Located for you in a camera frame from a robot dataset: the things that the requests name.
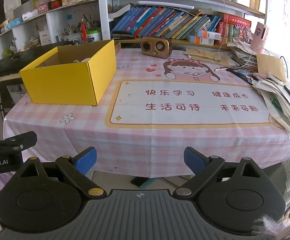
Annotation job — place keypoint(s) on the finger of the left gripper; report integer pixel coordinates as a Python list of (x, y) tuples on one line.
[(22, 141)]

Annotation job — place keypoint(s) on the row of leaning books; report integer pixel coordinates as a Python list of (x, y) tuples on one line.
[(165, 22)]

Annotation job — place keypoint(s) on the orange white medicine boxes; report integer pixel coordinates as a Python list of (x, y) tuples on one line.
[(204, 37)]

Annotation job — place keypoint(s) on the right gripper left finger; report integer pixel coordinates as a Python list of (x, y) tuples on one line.
[(74, 169)]

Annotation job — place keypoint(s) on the white bookshelf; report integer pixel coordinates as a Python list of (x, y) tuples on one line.
[(54, 21)]

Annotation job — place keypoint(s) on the green lid white tub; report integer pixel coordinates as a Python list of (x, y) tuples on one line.
[(93, 35)]

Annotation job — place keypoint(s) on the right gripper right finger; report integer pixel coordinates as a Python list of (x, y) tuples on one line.
[(205, 171)]

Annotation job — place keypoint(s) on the brown kraft envelope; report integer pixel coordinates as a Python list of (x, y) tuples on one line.
[(271, 65)]

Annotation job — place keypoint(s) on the messy paper stack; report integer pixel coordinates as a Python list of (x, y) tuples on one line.
[(276, 93)]

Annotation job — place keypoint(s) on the flat cardboard pieces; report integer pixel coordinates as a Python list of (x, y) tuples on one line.
[(223, 59)]

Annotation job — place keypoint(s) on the yellow cardboard box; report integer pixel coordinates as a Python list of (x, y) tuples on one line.
[(72, 74)]

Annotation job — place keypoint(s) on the brown retro radio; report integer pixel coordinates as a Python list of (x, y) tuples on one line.
[(156, 47)]

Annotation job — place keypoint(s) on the black piano keyboard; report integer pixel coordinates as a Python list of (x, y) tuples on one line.
[(12, 65)]

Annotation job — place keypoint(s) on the pink cartoon desk mat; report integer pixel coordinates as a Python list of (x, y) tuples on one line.
[(145, 120)]

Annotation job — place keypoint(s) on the red bottle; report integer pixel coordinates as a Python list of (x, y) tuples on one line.
[(83, 27)]

